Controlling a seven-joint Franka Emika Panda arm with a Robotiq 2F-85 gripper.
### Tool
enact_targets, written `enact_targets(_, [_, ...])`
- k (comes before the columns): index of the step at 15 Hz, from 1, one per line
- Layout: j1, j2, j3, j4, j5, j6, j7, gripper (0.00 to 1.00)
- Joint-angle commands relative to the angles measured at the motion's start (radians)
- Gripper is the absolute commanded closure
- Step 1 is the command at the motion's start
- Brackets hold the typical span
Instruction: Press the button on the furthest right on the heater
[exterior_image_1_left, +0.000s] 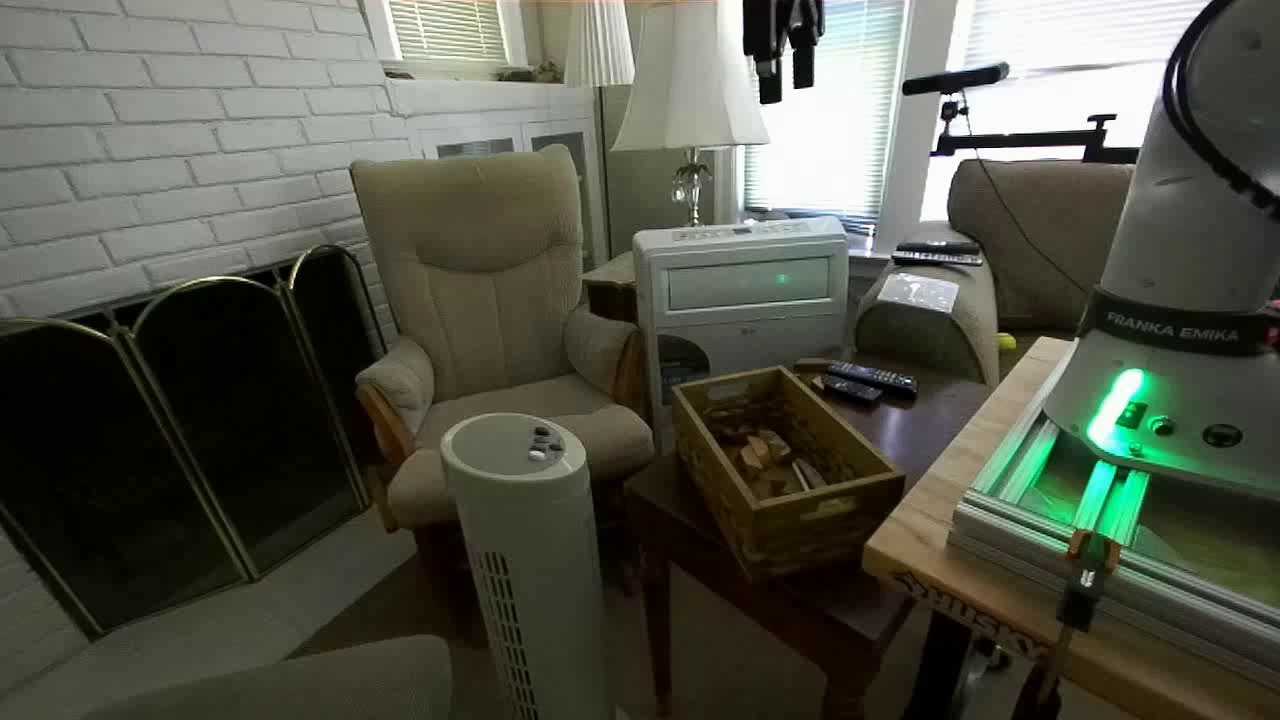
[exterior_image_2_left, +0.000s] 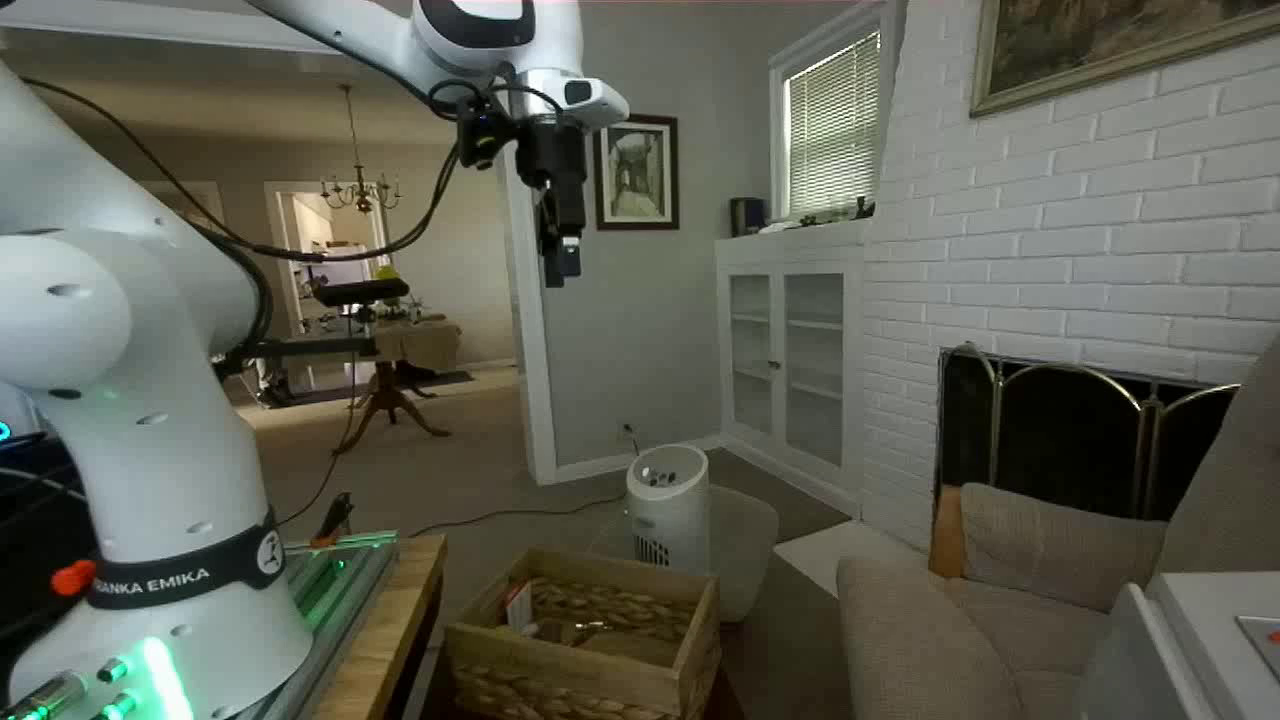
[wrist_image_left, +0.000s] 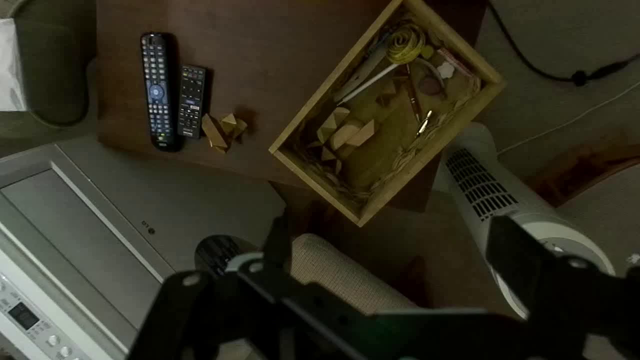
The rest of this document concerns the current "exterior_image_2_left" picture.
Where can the orange knob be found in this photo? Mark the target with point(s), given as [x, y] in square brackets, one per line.
[74, 579]

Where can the white side table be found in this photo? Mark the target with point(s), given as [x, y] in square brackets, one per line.
[1203, 627]

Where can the black controller box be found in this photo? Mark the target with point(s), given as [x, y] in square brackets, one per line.
[35, 560]

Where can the woven wicker basket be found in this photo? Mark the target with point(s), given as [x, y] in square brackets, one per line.
[585, 687]

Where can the gold framed landscape painting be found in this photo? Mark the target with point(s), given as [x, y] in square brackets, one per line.
[1123, 41]

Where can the black fireplace screen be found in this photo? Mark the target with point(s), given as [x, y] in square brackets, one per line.
[1065, 425]

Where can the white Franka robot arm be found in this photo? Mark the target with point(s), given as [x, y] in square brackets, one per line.
[133, 401]

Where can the small black speaker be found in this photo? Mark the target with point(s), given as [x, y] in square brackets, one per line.
[747, 216]

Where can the wooden table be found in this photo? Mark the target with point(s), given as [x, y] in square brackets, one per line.
[387, 643]

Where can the white tower heater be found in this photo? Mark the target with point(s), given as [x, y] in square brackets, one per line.
[665, 520]

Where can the hanging chandelier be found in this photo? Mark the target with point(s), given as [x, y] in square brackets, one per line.
[359, 193]

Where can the pedestal dining table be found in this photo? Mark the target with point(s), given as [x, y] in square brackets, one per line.
[387, 401]

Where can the white translucent bin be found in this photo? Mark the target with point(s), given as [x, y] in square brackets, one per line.
[747, 546]

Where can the window with white blinds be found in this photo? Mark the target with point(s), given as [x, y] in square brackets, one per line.
[833, 121]

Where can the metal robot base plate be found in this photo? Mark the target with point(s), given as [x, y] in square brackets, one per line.
[333, 585]

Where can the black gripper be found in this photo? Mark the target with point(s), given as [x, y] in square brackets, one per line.
[562, 174]

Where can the black framed wall picture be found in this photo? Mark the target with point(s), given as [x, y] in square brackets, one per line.
[636, 174]

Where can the white built-in glass cabinet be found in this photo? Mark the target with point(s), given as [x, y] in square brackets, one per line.
[780, 261]

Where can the beige sofa pillow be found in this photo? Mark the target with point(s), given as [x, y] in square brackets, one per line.
[1055, 546]

